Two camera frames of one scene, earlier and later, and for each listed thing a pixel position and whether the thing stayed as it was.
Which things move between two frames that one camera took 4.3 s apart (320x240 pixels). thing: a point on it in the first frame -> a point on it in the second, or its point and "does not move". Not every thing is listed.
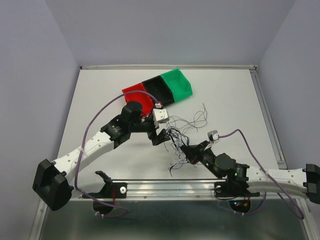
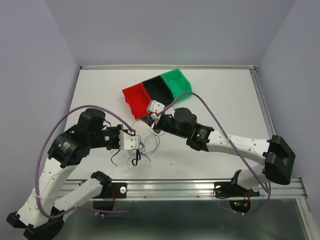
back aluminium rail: (153, 67) does not move
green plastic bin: (179, 84) does not move
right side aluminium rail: (268, 119) does not move
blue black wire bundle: (178, 140) -> (132, 158)
